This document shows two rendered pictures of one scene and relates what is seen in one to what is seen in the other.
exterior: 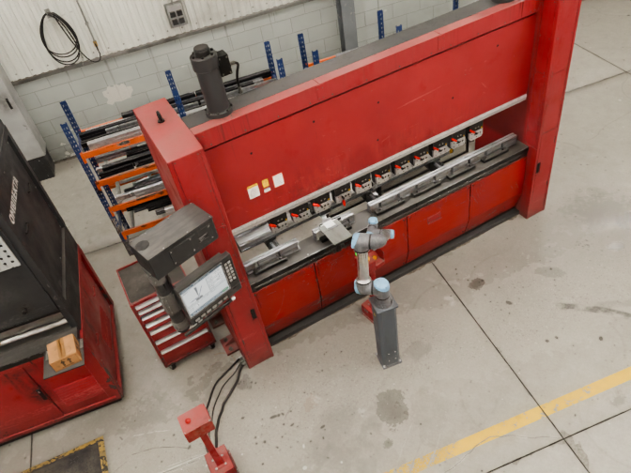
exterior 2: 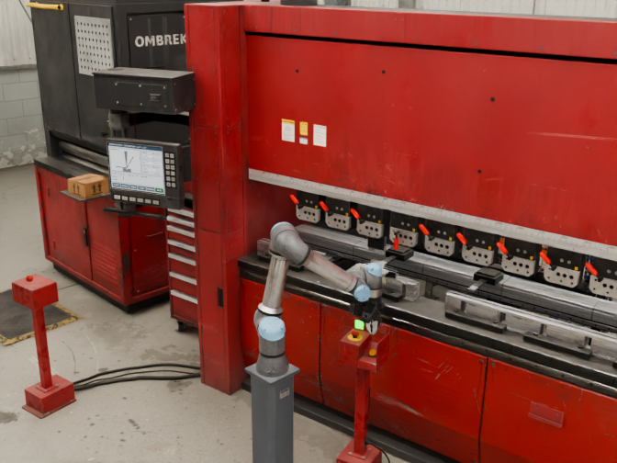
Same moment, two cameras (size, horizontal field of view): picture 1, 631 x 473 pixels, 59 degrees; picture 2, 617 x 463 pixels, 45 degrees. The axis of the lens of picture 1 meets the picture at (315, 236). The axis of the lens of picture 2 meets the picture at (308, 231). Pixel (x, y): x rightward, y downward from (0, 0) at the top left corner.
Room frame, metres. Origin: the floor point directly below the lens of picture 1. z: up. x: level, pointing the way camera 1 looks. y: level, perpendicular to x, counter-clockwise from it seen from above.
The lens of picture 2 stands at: (1.37, -2.98, 2.49)
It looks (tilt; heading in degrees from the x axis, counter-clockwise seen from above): 20 degrees down; 58
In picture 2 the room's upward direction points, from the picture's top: 1 degrees clockwise
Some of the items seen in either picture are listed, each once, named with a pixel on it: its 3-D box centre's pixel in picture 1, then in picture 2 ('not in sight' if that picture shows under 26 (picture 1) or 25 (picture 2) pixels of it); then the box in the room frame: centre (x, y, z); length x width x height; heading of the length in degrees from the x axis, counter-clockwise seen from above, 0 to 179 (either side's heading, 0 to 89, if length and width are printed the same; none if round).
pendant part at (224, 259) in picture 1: (207, 286); (148, 171); (2.72, 0.81, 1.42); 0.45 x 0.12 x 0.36; 127
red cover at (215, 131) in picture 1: (381, 64); (517, 33); (3.83, -0.73, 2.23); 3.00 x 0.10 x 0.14; 111
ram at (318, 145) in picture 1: (384, 120); (506, 147); (3.84, -0.73, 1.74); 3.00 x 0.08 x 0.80; 111
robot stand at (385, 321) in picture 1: (386, 331); (273, 440); (2.80, -0.42, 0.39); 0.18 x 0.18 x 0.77; 12
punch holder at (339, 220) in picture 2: (299, 210); (342, 211); (3.52, 0.09, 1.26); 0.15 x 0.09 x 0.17; 111
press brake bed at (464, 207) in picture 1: (395, 241); (476, 407); (3.80, -0.74, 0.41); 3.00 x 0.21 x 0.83; 111
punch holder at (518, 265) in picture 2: (400, 162); (521, 254); (3.88, -0.84, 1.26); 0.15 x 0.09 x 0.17; 111
